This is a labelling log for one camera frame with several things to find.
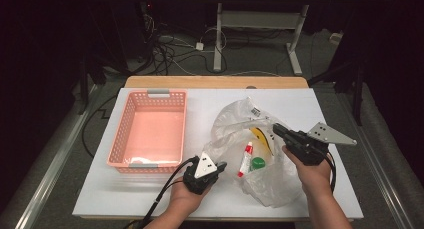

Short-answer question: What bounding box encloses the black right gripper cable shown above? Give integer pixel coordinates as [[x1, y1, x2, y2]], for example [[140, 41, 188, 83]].
[[324, 151, 338, 194]]

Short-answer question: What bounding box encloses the translucent smiley plastic bag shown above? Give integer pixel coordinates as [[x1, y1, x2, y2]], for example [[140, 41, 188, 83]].
[[203, 96, 309, 208]]

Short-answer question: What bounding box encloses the pink perforated plastic basket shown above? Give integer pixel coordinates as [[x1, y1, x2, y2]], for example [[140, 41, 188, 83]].
[[106, 88, 188, 174]]

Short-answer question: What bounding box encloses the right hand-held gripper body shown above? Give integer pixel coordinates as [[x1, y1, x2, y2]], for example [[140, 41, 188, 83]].
[[282, 122, 358, 167]]

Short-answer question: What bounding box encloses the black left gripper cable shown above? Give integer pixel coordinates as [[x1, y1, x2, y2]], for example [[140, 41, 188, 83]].
[[124, 155, 200, 229]]

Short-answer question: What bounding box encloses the person's right hand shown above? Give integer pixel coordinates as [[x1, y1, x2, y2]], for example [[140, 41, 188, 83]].
[[281, 144, 335, 197]]

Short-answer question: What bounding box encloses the small white box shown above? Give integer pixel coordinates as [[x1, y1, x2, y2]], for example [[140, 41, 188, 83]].
[[329, 32, 344, 45]]

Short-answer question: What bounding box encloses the person's left hand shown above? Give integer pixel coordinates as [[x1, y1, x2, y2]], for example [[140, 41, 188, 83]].
[[169, 177, 214, 213]]

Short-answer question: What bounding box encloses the silver metal rail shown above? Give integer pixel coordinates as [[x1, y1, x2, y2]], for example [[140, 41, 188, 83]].
[[344, 88, 416, 229], [14, 84, 101, 229]]

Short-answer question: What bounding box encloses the black stand leg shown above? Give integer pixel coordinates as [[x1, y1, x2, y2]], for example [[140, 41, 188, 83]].
[[307, 55, 365, 127], [77, 55, 108, 116]]

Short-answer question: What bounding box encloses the thin black floor cable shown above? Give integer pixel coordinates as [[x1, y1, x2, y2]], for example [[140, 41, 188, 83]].
[[81, 94, 118, 159]]

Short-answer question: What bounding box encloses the grey metal frame desk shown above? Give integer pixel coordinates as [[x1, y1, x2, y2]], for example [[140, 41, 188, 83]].
[[199, 0, 355, 77]]

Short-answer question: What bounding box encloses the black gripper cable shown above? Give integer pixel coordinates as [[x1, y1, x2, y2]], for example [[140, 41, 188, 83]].
[[124, 155, 200, 229], [324, 151, 338, 194]]

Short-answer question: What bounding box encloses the white tube with red cap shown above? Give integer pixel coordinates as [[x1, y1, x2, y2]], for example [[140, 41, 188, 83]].
[[237, 141, 254, 179]]

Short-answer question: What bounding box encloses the green lid small jar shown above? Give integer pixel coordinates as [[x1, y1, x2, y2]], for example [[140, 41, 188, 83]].
[[249, 156, 267, 173]]

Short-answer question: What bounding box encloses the white board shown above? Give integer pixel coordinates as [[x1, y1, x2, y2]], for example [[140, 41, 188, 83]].
[[72, 87, 364, 220]]

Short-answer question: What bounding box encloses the bundle of floor cables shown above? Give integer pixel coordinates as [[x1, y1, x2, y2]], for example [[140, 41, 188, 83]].
[[141, 13, 229, 77]]

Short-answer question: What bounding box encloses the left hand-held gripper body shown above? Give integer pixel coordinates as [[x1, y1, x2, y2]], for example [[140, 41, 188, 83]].
[[182, 152, 220, 196]]

